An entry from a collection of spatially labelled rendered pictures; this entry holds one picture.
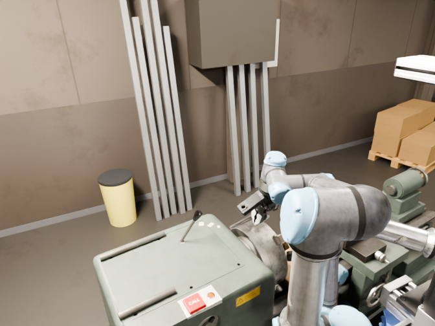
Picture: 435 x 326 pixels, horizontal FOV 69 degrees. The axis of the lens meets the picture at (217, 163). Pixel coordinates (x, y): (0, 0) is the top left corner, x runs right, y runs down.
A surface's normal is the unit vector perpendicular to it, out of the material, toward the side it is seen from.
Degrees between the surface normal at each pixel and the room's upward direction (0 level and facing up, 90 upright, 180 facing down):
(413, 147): 90
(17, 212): 90
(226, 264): 0
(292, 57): 90
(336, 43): 90
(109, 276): 0
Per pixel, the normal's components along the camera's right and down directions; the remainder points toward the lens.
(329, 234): 0.05, 0.47
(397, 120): -0.81, 0.29
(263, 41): 0.43, 0.39
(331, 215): 0.02, -0.14
